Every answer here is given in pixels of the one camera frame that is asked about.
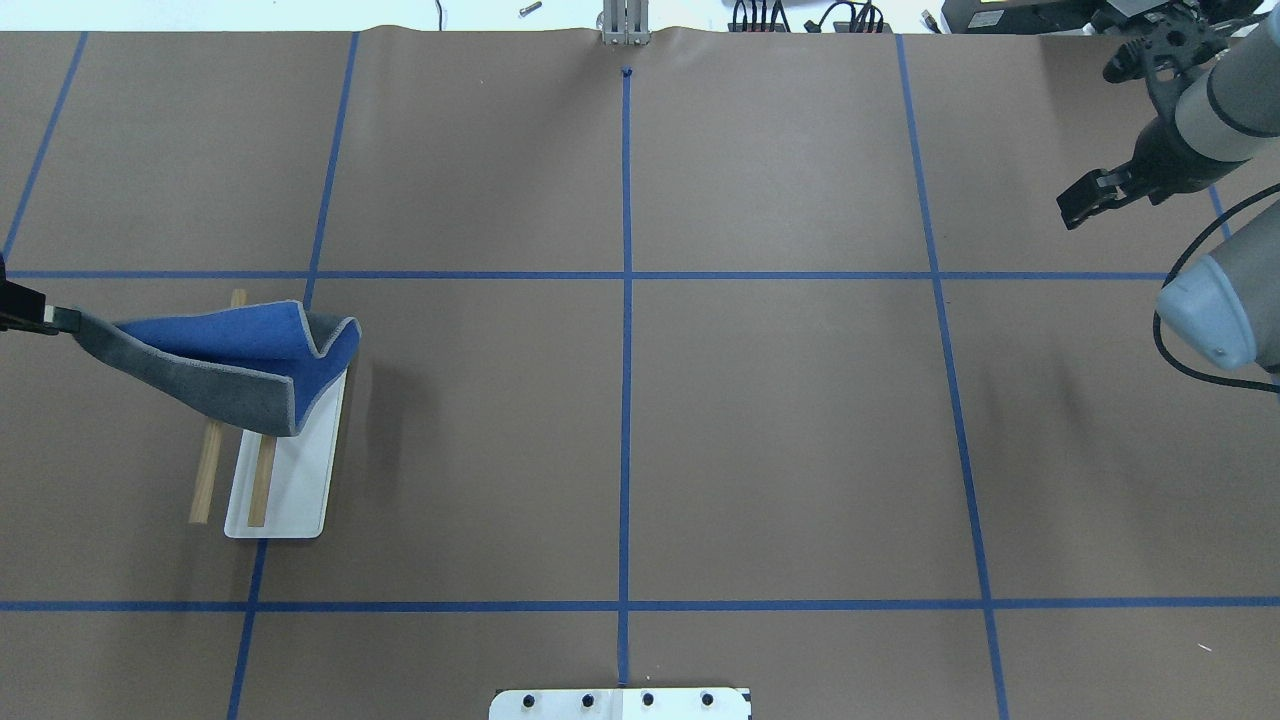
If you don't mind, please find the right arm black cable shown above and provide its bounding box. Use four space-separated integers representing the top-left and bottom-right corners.
1152 182 1280 393

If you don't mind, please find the wooden towel rack white base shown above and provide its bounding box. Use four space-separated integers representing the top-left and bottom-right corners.
224 352 358 541

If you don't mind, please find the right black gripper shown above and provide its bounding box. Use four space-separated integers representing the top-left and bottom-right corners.
1056 117 1219 231

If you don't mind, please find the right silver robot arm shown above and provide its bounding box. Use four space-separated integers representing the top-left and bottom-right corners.
1057 8 1279 395

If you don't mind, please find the grey blue towel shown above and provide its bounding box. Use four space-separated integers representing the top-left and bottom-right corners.
76 300 362 437

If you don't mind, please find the white central pedestal column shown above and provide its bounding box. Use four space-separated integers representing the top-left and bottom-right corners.
488 687 753 719

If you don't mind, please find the aluminium frame post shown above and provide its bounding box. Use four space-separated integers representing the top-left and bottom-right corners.
599 0 652 46

